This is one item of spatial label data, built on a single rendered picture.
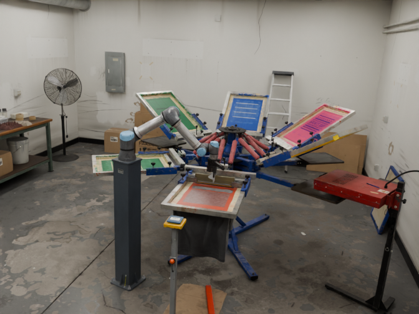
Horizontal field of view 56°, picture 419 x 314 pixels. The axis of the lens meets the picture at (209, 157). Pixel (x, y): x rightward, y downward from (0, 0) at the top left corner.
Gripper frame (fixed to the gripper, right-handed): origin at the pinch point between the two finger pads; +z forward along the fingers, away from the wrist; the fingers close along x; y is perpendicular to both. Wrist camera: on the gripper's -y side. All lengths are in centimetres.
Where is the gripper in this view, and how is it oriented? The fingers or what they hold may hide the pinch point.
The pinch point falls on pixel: (214, 180)
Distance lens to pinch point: 349.9
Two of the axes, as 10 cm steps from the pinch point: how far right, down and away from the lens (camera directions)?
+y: -9.7, -1.1, 2.0
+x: -2.2, 2.6, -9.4
